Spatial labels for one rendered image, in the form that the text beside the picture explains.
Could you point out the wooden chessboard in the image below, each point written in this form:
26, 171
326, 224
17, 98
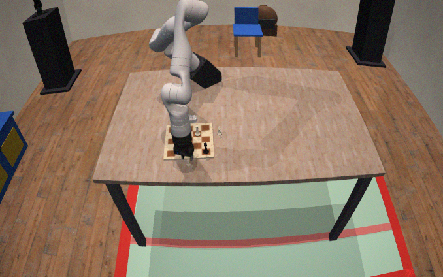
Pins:
206, 136

